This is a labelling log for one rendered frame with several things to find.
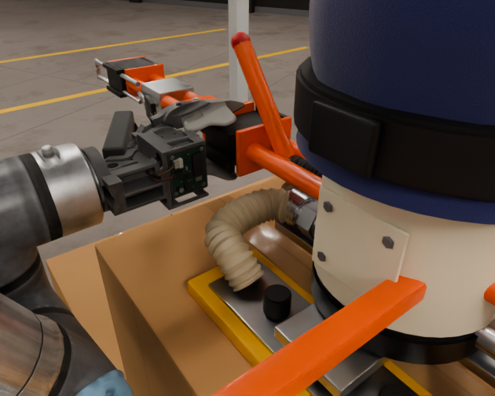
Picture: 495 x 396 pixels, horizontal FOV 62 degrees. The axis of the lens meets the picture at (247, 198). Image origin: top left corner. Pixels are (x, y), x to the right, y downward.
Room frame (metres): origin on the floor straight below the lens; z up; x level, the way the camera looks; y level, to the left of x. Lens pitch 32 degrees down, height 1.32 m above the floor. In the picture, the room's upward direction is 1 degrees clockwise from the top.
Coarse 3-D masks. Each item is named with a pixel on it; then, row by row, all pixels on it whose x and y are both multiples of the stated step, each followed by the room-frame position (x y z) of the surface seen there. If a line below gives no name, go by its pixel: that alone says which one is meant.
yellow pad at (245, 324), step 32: (256, 256) 0.39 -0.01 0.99; (192, 288) 0.33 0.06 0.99; (224, 288) 0.33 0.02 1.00; (256, 288) 0.33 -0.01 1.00; (288, 288) 0.33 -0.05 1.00; (224, 320) 0.29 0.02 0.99; (256, 320) 0.28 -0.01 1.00; (256, 352) 0.25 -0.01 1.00; (320, 384) 0.21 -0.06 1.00; (384, 384) 0.21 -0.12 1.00; (416, 384) 0.22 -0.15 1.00
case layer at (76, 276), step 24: (168, 216) 1.12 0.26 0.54; (48, 264) 0.88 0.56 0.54; (72, 264) 0.88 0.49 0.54; (96, 264) 0.88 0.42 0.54; (72, 288) 0.79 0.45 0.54; (96, 288) 0.79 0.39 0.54; (72, 312) 0.71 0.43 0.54; (96, 312) 0.71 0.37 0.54; (96, 336) 0.63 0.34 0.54; (120, 360) 0.57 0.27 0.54
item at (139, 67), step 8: (144, 56) 0.83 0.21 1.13; (120, 64) 0.76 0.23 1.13; (128, 64) 0.76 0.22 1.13; (136, 64) 0.76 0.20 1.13; (144, 64) 0.76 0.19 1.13; (152, 64) 0.76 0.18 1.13; (160, 64) 0.77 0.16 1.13; (128, 72) 0.73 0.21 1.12; (136, 72) 0.74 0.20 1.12; (144, 72) 0.74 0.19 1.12; (152, 72) 0.75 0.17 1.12; (160, 72) 0.76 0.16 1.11; (144, 80) 0.74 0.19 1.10; (128, 88) 0.72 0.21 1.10; (136, 96) 0.73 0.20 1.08
